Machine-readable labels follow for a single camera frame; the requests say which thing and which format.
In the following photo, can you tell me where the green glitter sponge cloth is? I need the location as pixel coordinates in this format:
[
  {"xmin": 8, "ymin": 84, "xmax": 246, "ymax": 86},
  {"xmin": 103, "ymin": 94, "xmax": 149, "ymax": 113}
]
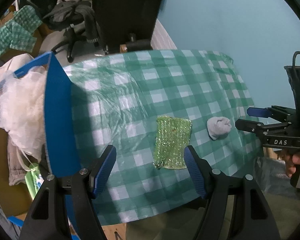
[{"xmin": 153, "ymin": 116, "xmax": 192, "ymax": 170}]

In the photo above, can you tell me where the light green microfiber cloth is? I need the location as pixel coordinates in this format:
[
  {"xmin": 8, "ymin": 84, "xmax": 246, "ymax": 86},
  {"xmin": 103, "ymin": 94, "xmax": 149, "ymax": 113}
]
[{"xmin": 25, "ymin": 163, "xmax": 44, "ymax": 200}]

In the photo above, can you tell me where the black cylinder device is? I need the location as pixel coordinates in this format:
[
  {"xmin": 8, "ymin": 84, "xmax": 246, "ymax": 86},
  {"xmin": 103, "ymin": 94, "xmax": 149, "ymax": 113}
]
[{"xmin": 126, "ymin": 40, "xmax": 153, "ymax": 52}]

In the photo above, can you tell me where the blue cardboard shoe box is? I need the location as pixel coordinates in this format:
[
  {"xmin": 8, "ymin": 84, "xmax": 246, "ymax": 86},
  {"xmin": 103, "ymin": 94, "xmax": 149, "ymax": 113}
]
[{"xmin": 15, "ymin": 52, "xmax": 81, "ymax": 239}]

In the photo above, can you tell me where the green checkered cloth on box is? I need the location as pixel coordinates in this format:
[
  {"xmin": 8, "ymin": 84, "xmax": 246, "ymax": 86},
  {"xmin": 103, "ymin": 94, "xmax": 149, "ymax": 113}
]
[{"xmin": 0, "ymin": 5, "xmax": 42, "ymax": 57}]

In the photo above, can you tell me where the beige bed sheet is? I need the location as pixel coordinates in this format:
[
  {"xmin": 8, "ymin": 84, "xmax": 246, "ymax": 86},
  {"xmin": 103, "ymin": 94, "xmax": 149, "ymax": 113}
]
[{"xmin": 0, "ymin": 53, "xmax": 34, "ymax": 81}]

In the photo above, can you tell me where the white mesh bath pouf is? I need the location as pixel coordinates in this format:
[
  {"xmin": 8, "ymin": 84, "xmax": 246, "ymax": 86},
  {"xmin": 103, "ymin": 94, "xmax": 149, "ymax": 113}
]
[{"xmin": 0, "ymin": 66, "xmax": 47, "ymax": 171}]

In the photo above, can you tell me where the black office chair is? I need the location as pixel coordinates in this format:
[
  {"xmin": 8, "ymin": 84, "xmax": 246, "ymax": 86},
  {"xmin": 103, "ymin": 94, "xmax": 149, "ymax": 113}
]
[{"xmin": 40, "ymin": 0, "xmax": 100, "ymax": 63}]

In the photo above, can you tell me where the person's right hand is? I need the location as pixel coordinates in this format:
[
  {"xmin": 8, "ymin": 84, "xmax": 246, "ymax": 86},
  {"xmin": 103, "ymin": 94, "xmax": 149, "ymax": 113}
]
[{"xmin": 282, "ymin": 150, "xmax": 300, "ymax": 178}]

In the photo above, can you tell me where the small cardboard box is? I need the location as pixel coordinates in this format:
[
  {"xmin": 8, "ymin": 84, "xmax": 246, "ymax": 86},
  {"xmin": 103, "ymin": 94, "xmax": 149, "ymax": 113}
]
[{"xmin": 120, "ymin": 44, "xmax": 128, "ymax": 53}]

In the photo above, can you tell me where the black hanging coat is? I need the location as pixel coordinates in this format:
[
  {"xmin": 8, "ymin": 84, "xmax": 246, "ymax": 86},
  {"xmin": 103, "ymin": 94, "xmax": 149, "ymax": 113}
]
[{"xmin": 92, "ymin": 0, "xmax": 162, "ymax": 54}]

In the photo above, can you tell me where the grey white sock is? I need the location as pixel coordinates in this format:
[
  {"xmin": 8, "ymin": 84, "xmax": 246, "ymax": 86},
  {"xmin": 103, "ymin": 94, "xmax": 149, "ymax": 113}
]
[{"xmin": 207, "ymin": 116, "xmax": 232, "ymax": 140}]

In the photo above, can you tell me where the green checkered tablecloth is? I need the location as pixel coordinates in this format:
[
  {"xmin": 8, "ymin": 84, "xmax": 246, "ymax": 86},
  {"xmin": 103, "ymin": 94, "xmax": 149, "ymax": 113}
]
[{"xmin": 64, "ymin": 50, "xmax": 262, "ymax": 225}]

